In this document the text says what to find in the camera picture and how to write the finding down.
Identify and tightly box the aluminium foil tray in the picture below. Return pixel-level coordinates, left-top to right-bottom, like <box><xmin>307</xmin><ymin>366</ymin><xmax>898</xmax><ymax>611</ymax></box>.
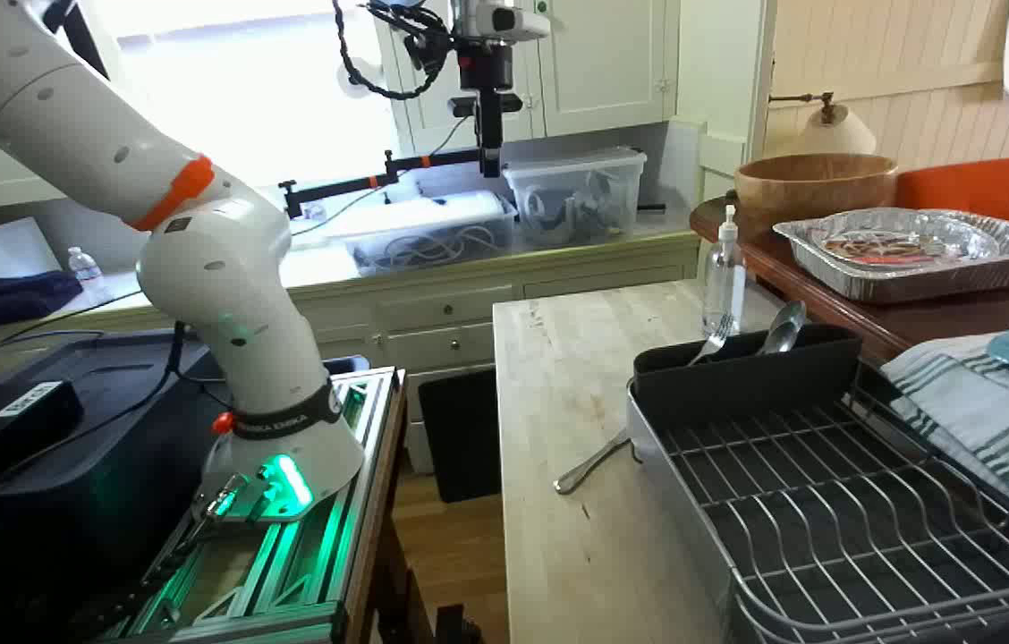
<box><xmin>771</xmin><ymin>205</ymin><xmax>1009</xmax><ymax>309</ymax></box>

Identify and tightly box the aluminium robot mounting stand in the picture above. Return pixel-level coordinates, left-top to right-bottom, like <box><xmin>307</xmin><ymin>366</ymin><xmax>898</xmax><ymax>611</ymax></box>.
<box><xmin>109</xmin><ymin>366</ymin><xmax>408</xmax><ymax>644</ymax></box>

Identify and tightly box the small clear water bottle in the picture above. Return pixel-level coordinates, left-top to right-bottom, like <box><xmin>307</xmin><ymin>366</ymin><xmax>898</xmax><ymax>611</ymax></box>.
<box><xmin>66</xmin><ymin>242</ymin><xmax>103</xmax><ymax>294</ymax></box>

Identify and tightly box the dark blue cloth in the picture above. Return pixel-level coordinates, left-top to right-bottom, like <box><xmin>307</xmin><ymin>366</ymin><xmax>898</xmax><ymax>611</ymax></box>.
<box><xmin>0</xmin><ymin>269</ymin><xmax>86</xmax><ymax>334</ymax></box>

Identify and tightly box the black camera boom with orange clamps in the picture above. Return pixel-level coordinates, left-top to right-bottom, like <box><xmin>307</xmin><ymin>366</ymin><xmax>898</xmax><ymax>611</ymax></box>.
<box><xmin>276</xmin><ymin>143</ymin><xmax>507</xmax><ymax>220</ymax></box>

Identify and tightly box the small silver spoon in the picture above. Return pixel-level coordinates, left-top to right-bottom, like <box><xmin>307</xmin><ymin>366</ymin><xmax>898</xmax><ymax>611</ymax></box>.
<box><xmin>684</xmin><ymin>328</ymin><xmax>733</xmax><ymax>372</ymax></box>

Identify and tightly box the clear hand sanitizer pump bottle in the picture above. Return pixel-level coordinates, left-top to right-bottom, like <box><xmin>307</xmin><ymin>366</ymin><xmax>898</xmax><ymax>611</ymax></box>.
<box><xmin>698</xmin><ymin>200</ymin><xmax>753</xmax><ymax>338</ymax></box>

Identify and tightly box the cream cabinet counter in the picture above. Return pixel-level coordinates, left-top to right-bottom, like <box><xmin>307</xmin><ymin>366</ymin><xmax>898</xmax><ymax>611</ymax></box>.
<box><xmin>276</xmin><ymin>225</ymin><xmax>705</xmax><ymax>377</ymax></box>

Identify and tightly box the silver table knife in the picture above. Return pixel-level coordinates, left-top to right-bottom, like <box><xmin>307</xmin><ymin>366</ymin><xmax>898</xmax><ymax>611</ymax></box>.
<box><xmin>551</xmin><ymin>430</ymin><xmax>638</xmax><ymax>498</ymax></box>

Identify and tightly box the grey striped dish towel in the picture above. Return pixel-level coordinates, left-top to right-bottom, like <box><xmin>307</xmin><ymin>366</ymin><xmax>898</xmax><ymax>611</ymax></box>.
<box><xmin>877</xmin><ymin>328</ymin><xmax>1009</xmax><ymax>534</ymax></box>

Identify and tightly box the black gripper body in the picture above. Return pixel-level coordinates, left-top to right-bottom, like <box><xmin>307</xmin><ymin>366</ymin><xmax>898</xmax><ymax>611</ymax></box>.
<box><xmin>452</xmin><ymin>31</ymin><xmax>531</xmax><ymax>118</ymax></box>

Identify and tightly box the black equipment case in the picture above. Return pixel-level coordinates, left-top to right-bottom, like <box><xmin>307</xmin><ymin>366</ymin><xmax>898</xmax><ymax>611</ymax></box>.
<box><xmin>0</xmin><ymin>334</ymin><xmax>233</xmax><ymax>644</ymax></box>

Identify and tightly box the clear plastic storage bin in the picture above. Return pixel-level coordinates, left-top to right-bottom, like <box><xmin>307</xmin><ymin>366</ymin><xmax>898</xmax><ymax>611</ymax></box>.
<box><xmin>344</xmin><ymin>188</ymin><xmax>524</xmax><ymax>280</ymax></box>
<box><xmin>502</xmin><ymin>143</ymin><xmax>650</xmax><ymax>250</ymax></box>

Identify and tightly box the dark cutlery caddy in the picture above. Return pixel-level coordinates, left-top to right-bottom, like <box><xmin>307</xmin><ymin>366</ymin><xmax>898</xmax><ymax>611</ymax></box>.
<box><xmin>629</xmin><ymin>320</ymin><xmax>867</xmax><ymax>437</ymax></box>

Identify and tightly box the large silver spoon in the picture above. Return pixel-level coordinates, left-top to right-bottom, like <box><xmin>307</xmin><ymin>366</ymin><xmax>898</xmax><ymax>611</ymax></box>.
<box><xmin>753</xmin><ymin>298</ymin><xmax>811</xmax><ymax>357</ymax></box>

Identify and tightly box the dark brown wooden table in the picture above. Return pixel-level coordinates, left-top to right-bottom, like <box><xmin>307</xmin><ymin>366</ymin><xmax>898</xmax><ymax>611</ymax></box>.
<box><xmin>688</xmin><ymin>194</ymin><xmax>1009</xmax><ymax>367</ymax></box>

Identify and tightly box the large wooden bowl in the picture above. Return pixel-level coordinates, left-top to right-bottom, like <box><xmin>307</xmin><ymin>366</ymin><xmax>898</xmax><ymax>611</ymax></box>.
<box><xmin>731</xmin><ymin>149</ymin><xmax>906</xmax><ymax>242</ymax></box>

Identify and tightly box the orange chair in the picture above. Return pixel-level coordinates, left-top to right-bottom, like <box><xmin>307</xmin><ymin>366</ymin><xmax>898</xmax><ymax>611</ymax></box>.
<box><xmin>894</xmin><ymin>155</ymin><xmax>1009</xmax><ymax>300</ymax></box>

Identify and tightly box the steel wire dish rack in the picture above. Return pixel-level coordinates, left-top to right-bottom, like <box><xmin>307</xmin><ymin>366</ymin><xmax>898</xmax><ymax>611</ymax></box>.
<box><xmin>622</xmin><ymin>355</ymin><xmax>1009</xmax><ymax>644</ymax></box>

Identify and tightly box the cream dome lamp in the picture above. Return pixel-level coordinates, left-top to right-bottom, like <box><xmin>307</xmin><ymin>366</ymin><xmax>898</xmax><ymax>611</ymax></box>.
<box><xmin>766</xmin><ymin>88</ymin><xmax>884</xmax><ymax>159</ymax></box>

